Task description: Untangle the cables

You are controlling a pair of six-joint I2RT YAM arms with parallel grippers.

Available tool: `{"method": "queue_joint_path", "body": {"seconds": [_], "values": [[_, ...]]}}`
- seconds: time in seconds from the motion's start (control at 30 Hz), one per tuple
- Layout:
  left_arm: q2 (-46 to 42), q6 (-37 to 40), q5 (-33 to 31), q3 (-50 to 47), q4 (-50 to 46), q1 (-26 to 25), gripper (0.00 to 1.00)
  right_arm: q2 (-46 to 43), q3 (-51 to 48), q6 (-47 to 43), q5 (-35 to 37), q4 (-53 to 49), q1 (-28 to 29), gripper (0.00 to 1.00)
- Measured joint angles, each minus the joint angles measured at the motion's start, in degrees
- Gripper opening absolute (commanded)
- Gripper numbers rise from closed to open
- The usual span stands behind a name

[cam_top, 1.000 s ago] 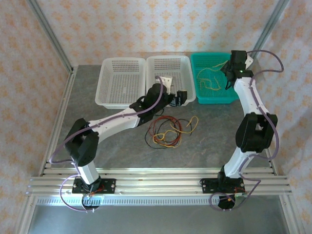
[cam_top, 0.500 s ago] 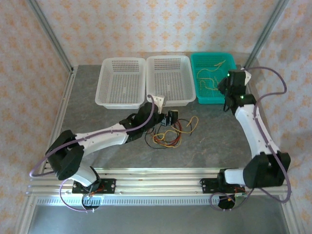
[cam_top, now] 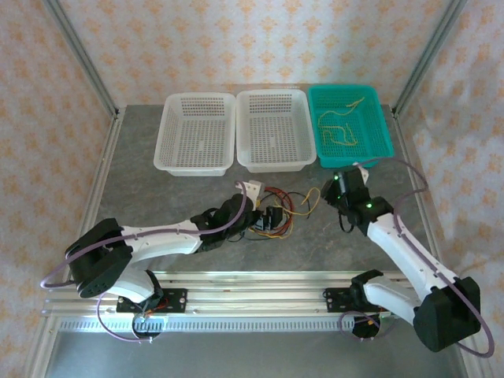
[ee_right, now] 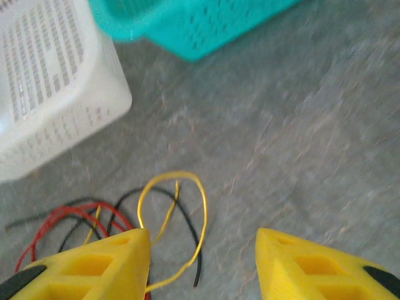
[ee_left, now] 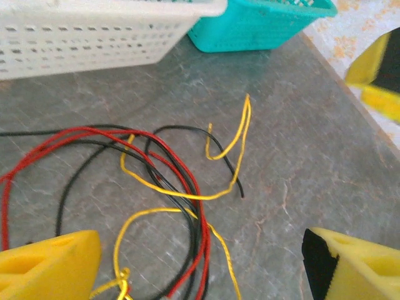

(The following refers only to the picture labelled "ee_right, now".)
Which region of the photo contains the thin yellow cable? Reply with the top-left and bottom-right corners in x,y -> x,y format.
137,170 -> 209,293
86,204 -> 103,244

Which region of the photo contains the thin red cable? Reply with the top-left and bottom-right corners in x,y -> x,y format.
14,202 -> 135,273
37,206 -> 126,238

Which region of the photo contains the white perforated plastic basket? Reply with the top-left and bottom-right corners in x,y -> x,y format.
0,0 -> 133,184

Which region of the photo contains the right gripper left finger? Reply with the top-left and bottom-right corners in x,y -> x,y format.
0,227 -> 153,300

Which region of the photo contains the teal perforated plastic basket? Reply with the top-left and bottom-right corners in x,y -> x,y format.
89,0 -> 306,62

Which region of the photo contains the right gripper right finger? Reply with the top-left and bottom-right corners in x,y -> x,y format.
255,227 -> 400,300

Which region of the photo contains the thin black cable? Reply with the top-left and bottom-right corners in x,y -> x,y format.
4,197 -> 104,253

